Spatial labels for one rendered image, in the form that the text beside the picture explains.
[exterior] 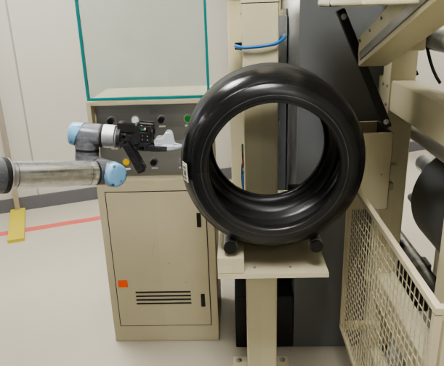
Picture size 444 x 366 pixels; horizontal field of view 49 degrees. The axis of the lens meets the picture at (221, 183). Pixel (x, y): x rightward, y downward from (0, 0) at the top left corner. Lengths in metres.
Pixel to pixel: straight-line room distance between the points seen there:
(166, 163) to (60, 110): 2.31
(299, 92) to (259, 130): 0.45
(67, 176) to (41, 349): 1.55
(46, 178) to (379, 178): 1.17
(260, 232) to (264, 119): 0.48
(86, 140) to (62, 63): 2.88
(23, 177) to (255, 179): 0.90
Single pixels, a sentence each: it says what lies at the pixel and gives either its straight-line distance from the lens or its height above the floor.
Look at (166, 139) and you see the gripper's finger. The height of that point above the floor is 1.25.
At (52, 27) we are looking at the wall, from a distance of 4.45.
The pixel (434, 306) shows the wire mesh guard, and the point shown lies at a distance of 1.22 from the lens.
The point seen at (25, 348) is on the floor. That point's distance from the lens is 2.90.
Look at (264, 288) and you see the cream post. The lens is 2.13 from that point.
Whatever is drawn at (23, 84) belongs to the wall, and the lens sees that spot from 4.49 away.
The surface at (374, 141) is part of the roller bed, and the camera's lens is 1.87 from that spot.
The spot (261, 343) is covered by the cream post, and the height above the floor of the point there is 0.24.
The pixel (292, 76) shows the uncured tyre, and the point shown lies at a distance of 1.47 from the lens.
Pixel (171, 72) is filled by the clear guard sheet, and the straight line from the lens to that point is 2.21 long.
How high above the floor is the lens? 1.64
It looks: 20 degrees down
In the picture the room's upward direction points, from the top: 2 degrees counter-clockwise
